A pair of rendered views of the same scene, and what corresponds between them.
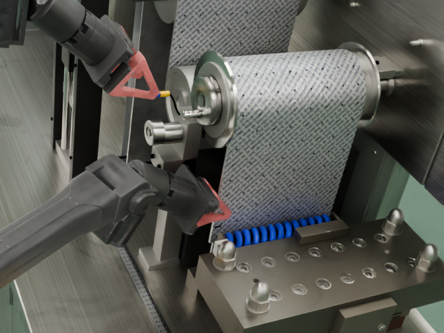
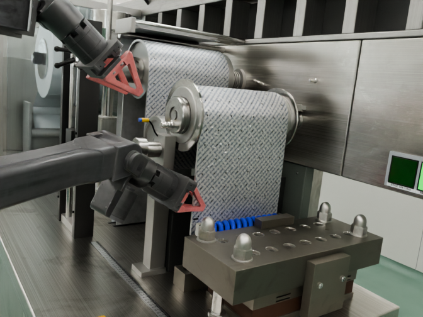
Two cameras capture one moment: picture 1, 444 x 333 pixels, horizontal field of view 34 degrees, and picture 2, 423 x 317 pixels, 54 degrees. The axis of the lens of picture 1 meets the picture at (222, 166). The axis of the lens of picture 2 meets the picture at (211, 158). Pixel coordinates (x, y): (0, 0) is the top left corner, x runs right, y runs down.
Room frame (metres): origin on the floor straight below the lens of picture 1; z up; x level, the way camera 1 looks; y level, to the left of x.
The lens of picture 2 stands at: (0.12, 0.02, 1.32)
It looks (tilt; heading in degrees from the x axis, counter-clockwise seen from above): 10 degrees down; 356
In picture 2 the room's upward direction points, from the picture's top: 5 degrees clockwise
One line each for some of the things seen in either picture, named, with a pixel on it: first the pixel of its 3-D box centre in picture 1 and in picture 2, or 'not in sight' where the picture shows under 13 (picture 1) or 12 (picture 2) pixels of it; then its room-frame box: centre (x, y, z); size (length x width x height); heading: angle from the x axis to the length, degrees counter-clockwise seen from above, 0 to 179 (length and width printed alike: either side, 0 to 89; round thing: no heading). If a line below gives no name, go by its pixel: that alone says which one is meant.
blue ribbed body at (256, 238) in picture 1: (280, 232); (243, 225); (0.97, -0.12, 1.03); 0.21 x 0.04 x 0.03; 122
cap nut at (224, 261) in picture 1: (226, 253); (207, 228); (0.86, -0.03, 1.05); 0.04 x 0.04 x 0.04
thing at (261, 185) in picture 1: (281, 187); (240, 187); (0.98, -0.10, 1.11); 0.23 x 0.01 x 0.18; 122
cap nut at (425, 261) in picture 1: (429, 255); (359, 224); (0.95, -0.36, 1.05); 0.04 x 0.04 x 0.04
